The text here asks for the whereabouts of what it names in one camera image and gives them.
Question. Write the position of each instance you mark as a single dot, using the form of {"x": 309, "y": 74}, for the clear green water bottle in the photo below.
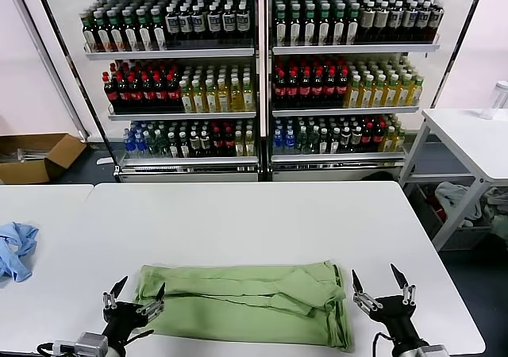
{"x": 313, "y": 144}
{"x": 150, "y": 147}
{"x": 161, "y": 147}
{"x": 302, "y": 143}

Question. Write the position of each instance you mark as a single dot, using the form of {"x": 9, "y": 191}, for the small dark drink bottle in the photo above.
{"x": 356, "y": 143}
{"x": 334, "y": 143}
{"x": 345, "y": 143}
{"x": 172, "y": 147}
{"x": 194, "y": 147}
{"x": 183, "y": 147}
{"x": 205, "y": 147}
{"x": 324, "y": 144}

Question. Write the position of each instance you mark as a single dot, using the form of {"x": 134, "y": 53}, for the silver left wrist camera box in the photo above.
{"x": 91, "y": 345}

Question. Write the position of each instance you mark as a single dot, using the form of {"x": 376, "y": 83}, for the crumpled grey cloth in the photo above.
{"x": 452, "y": 198}

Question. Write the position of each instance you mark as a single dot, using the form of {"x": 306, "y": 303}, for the white side table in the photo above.
{"x": 468, "y": 143}

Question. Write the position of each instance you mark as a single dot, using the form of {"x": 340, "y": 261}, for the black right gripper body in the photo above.
{"x": 397, "y": 317}

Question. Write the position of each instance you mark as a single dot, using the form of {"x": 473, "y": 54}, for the small white floor piece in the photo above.
{"x": 104, "y": 160}

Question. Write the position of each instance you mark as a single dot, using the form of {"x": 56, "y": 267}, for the dark bottle blue-white label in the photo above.
{"x": 213, "y": 24}
{"x": 185, "y": 25}
{"x": 395, "y": 25}
{"x": 436, "y": 23}
{"x": 243, "y": 23}
{"x": 423, "y": 24}
{"x": 409, "y": 24}
{"x": 228, "y": 23}
{"x": 171, "y": 25}
{"x": 198, "y": 24}

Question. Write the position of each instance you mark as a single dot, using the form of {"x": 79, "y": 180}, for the open cardboard box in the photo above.
{"x": 24, "y": 172}

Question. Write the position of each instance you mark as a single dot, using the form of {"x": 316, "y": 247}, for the crumpled blue cloth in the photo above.
{"x": 16, "y": 254}

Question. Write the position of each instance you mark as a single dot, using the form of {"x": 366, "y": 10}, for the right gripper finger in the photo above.
{"x": 367, "y": 302}
{"x": 409, "y": 295}

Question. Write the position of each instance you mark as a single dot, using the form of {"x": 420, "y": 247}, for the red-cap cola bottle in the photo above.
{"x": 292, "y": 92}
{"x": 160, "y": 91}
{"x": 109, "y": 93}
{"x": 218, "y": 145}
{"x": 366, "y": 141}
{"x": 378, "y": 140}
{"x": 229, "y": 145}
{"x": 316, "y": 91}
{"x": 304, "y": 91}
{"x": 135, "y": 92}
{"x": 173, "y": 91}
{"x": 279, "y": 92}
{"x": 147, "y": 92}
{"x": 121, "y": 93}
{"x": 341, "y": 90}
{"x": 329, "y": 90}

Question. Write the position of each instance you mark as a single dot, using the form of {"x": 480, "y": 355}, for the clear plastic jar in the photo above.
{"x": 496, "y": 99}

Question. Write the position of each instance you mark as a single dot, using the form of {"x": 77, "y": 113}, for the grey metal rods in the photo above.
{"x": 28, "y": 154}

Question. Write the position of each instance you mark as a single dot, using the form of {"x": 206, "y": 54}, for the grey wall post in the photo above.
{"x": 49, "y": 55}

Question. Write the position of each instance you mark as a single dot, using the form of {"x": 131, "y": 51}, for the light green t-shirt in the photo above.
{"x": 238, "y": 293}

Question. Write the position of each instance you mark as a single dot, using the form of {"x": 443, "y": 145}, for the grey metal drinks shelf unit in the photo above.
{"x": 357, "y": 48}
{"x": 178, "y": 52}

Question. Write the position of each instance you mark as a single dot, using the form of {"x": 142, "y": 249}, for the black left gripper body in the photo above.
{"x": 123, "y": 319}

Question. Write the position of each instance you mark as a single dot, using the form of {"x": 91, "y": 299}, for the green-cap white-label tea bottle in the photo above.
{"x": 280, "y": 29}
{"x": 144, "y": 34}
{"x": 116, "y": 35}
{"x": 324, "y": 29}
{"x": 295, "y": 29}
{"x": 158, "y": 33}
{"x": 89, "y": 35}
{"x": 352, "y": 28}
{"x": 102, "y": 35}
{"x": 309, "y": 29}
{"x": 339, "y": 28}
{"x": 130, "y": 34}

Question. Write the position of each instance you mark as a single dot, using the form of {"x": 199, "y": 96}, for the dark grey storage crate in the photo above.
{"x": 460, "y": 238}

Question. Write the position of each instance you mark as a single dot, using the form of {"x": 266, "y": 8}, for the crumpled red cloth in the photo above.
{"x": 438, "y": 214}

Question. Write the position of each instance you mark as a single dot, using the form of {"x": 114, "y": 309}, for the blue water bottle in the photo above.
{"x": 139, "y": 146}
{"x": 128, "y": 144}
{"x": 289, "y": 144}
{"x": 278, "y": 144}

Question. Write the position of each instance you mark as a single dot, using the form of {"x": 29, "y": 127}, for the crumpled pale green cloth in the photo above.
{"x": 498, "y": 218}

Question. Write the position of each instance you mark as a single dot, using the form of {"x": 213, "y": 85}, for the dark bottle beige label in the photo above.
{"x": 367, "y": 25}
{"x": 381, "y": 25}

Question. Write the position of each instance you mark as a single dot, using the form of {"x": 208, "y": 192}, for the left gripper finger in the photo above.
{"x": 112, "y": 298}
{"x": 152, "y": 305}

